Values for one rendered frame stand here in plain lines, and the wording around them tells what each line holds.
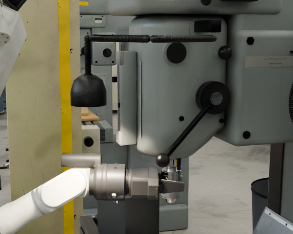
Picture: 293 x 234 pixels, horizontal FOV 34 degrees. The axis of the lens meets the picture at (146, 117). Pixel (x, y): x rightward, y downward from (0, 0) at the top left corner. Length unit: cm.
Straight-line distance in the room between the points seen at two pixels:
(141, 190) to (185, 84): 27
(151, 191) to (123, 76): 27
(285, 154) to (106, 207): 60
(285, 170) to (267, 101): 36
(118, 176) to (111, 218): 46
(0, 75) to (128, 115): 36
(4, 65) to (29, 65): 150
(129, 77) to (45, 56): 174
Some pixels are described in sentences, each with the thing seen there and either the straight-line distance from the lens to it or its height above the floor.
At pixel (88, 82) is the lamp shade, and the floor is 149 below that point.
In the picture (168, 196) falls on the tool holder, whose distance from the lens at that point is 115.
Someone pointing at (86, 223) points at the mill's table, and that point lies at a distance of 177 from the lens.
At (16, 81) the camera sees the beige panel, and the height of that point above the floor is 132.
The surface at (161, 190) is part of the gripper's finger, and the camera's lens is 113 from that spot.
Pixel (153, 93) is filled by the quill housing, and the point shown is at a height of 146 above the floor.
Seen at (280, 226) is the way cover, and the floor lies 106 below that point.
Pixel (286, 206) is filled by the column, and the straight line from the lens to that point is 142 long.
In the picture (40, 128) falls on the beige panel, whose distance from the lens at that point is 282.
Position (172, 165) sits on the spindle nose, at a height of 129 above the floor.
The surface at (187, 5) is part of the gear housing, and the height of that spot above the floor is 164.
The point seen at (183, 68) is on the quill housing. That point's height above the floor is 152.
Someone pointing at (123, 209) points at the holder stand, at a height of 107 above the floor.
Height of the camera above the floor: 159
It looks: 10 degrees down
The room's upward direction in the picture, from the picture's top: straight up
